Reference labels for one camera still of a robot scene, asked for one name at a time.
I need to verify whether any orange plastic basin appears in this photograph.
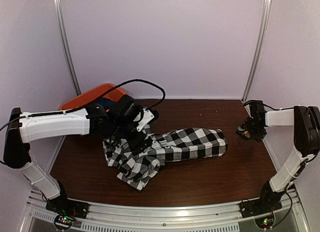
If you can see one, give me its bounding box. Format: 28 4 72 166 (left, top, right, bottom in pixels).
59 83 127 110

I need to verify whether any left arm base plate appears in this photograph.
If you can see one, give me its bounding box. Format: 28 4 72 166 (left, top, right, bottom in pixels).
45 198 89 219

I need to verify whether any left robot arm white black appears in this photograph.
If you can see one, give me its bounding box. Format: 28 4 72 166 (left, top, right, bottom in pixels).
2 95 158 214

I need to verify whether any dark blue garment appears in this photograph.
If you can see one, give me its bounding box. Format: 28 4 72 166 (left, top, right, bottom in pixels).
95 97 116 112

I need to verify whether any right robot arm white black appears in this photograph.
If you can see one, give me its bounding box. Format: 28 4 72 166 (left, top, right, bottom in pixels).
237 100 320 213

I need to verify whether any black white checkered shirt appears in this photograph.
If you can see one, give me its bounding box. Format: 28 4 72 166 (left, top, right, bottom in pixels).
102 125 228 191

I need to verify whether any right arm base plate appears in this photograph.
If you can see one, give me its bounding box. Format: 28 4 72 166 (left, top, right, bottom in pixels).
239 198 283 218

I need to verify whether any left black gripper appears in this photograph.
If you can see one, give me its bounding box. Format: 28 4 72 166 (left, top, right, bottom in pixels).
111 120 153 153

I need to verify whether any right aluminium corner post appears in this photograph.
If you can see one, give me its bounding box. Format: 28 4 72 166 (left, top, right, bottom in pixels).
241 0 272 102

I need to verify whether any left aluminium corner post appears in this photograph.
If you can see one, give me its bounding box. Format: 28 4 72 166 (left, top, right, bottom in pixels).
53 0 81 95

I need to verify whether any aluminium corner post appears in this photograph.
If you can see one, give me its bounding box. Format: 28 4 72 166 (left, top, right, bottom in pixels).
53 0 81 95
241 0 272 102

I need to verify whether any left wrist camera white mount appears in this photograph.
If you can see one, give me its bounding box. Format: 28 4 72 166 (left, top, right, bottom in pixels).
134 108 155 132

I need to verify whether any small black brooch box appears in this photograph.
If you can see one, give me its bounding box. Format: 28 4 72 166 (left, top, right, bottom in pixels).
236 128 251 140

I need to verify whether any aluminium front rail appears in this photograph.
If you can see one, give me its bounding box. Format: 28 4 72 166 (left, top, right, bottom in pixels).
24 194 305 232

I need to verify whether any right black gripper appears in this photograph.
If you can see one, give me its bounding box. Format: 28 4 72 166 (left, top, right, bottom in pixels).
240 116 267 142

